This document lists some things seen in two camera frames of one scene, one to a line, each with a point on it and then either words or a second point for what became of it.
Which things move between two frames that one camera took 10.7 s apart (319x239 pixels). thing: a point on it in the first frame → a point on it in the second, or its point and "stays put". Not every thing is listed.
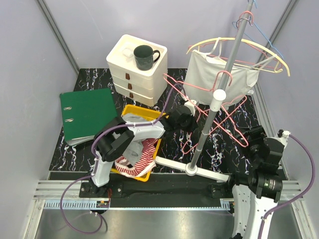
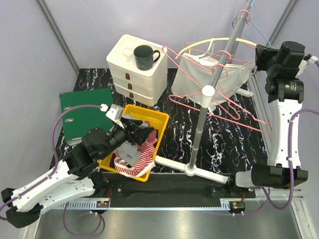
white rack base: (186, 169) stays put
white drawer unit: (145, 86) stays put
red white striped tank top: (144, 165) stays put
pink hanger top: (167, 76) → (231, 112)
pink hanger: (249, 43) → (226, 57)
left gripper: (193, 125) → (140, 133)
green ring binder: (84, 112) stays put
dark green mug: (145, 57) stays put
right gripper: (257, 133) → (261, 54)
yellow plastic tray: (147, 113) stays put
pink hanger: (241, 100) → (229, 109)
